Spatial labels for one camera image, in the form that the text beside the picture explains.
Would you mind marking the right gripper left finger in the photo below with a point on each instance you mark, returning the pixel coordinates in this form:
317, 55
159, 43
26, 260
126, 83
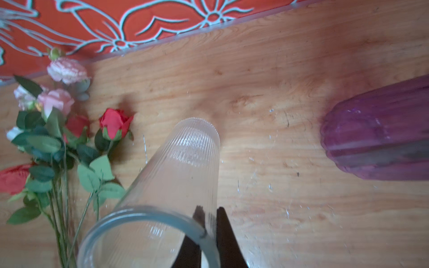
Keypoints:
189, 255

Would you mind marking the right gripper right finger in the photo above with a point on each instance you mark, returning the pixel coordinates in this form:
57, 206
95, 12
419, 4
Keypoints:
227, 245

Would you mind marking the clear glass cylinder vase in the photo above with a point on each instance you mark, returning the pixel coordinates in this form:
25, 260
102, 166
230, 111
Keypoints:
173, 198

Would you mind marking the red rose stem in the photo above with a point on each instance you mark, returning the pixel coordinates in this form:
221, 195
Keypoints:
94, 169

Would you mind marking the purple glass fluted vase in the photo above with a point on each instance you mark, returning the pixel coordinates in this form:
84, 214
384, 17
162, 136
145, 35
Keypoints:
382, 134

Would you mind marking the bunch of artificial flowers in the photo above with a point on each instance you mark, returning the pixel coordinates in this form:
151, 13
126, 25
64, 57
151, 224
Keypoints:
48, 131

